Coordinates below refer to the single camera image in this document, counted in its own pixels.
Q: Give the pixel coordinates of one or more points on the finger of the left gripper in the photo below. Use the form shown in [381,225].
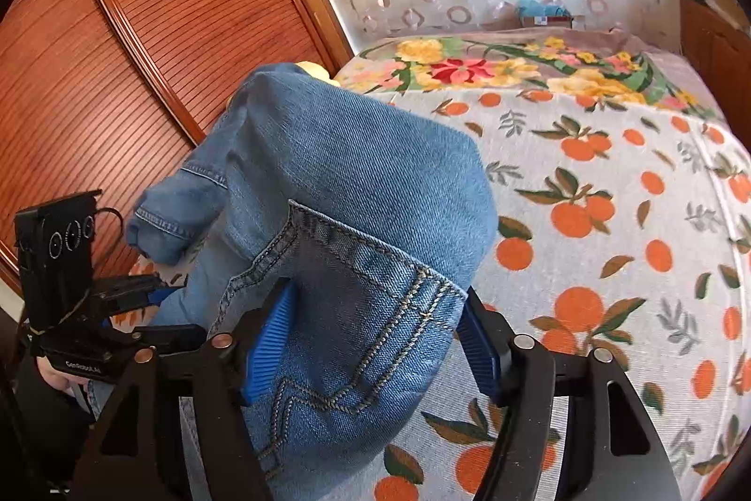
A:
[117,295]

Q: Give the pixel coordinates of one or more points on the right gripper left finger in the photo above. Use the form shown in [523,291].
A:
[262,335]

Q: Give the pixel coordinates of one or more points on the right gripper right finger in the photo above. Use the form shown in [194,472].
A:
[497,363]

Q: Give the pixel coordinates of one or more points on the blue denim jeans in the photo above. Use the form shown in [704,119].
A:
[378,216]

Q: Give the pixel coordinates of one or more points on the person's left hand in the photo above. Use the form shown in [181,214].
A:
[63,381]

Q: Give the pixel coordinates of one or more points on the orange print white bedsheet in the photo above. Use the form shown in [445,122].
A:
[626,231]

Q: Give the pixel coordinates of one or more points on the floral brown blanket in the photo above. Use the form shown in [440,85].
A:
[616,66]

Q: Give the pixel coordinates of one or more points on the long wooden sideboard cabinet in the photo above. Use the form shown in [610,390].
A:
[721,55]

